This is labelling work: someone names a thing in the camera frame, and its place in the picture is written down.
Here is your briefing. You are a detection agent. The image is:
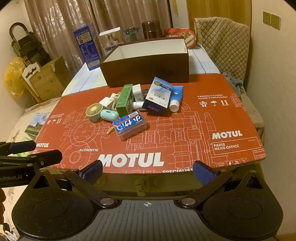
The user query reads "red printed cardboard mat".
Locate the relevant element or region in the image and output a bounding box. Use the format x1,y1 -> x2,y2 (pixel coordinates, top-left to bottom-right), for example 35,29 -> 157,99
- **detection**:
30,73 -> 266,174

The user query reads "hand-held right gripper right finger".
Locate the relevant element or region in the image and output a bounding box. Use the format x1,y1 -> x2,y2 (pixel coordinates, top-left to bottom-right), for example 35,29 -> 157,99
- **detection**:
179,160 -> 264,208

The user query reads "wooden door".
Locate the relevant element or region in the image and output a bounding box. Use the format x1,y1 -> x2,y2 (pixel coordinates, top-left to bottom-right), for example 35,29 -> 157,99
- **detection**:
187,0 -> 252,28

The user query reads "white carved wooden panel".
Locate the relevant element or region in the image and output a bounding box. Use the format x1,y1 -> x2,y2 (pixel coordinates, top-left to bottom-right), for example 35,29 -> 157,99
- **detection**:
21,62 -> 42,103

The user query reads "pastel checked tablecloth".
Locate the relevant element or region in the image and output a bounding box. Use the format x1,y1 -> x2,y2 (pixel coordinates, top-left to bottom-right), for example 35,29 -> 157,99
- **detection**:
61,43 -> 220,99

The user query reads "grey knit cloth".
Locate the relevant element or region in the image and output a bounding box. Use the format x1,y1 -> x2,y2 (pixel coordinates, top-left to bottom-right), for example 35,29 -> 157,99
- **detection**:
223,71 -> 244,95

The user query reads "blue white medicine box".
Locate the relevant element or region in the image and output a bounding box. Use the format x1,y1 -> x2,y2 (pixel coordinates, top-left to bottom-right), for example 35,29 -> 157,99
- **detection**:
142,77 -> 173,116

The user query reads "beige patterned curtain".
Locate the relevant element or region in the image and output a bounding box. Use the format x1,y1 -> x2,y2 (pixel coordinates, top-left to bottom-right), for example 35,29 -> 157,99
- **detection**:
23,0 -> 173,70

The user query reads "beige quilted chair cover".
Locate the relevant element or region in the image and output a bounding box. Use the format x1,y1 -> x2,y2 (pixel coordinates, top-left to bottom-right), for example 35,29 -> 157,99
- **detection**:
194,17 -> 251,73

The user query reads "brown metal canister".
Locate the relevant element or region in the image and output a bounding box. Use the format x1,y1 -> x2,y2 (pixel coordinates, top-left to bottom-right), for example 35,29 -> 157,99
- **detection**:
142,20 -> 160,40

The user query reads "quilted seat cushion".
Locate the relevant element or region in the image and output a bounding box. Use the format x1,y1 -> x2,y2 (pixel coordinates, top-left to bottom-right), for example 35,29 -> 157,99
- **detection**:
238,88 -> 265,127

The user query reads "dark bamboo rack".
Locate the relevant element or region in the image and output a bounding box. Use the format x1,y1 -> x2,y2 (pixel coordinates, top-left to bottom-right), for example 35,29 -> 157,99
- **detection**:
9,22 -> 52,67

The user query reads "plain cardboard box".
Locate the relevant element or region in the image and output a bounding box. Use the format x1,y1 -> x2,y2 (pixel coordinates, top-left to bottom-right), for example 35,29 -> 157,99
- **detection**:
30,56 -> 72,103

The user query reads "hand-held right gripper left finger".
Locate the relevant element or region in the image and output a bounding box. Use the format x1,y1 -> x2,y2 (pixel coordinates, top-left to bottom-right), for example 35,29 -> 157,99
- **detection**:
30,160 -> 118,208

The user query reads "white cable clip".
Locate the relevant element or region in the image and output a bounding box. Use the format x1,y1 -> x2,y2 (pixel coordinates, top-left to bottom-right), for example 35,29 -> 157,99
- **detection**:
109,93 -> 121,110

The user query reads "white charger block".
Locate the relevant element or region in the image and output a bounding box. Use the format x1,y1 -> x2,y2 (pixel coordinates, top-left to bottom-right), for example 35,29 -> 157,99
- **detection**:
99,97 -> 111,109

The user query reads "brown cardboard storage box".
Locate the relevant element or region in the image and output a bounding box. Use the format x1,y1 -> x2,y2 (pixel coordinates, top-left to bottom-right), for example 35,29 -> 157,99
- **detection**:
99,38 -> 190,88

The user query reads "blue milk carton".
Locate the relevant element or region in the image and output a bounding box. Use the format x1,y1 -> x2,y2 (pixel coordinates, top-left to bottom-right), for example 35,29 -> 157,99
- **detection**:
73,22 -> 100,71

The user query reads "green picture brochure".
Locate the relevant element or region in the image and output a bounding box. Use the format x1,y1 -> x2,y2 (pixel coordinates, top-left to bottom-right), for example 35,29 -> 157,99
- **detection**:
24,113 -> 51,139

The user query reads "blue clear plastic box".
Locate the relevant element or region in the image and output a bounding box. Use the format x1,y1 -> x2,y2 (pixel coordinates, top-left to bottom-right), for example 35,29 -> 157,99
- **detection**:
112,111 -> 147,141

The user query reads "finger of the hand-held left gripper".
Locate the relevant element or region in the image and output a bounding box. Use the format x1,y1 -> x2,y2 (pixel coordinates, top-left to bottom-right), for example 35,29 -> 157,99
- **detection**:
0,140 -> 36,155
0,149 -> 63,168

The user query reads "glass jar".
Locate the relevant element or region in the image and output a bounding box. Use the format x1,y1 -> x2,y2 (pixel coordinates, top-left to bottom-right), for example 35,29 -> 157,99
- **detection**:
122,27 -> 141,43

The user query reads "green rectangular box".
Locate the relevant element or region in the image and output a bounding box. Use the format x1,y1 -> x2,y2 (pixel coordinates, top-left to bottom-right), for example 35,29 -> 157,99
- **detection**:
116,84 -> 133,118

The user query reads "small blue packet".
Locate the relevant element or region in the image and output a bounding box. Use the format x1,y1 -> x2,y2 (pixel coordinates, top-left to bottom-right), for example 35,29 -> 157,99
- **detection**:
169,85 -> 184,112

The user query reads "white picture box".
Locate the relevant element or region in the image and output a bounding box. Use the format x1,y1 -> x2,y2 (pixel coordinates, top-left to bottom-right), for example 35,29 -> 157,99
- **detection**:
99,27 -> 122,57

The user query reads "yellow plastic bag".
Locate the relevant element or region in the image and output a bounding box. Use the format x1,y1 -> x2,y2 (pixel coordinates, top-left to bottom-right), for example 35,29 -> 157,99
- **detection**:
5,57 -> 27,99

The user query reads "teal earbud case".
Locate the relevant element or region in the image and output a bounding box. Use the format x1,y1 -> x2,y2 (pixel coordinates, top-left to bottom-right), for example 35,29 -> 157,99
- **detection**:
100,109 -> 117,121

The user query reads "red snack tin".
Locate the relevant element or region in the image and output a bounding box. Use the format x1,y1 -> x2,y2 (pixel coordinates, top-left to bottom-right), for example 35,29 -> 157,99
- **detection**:
164,28 -> 198,49

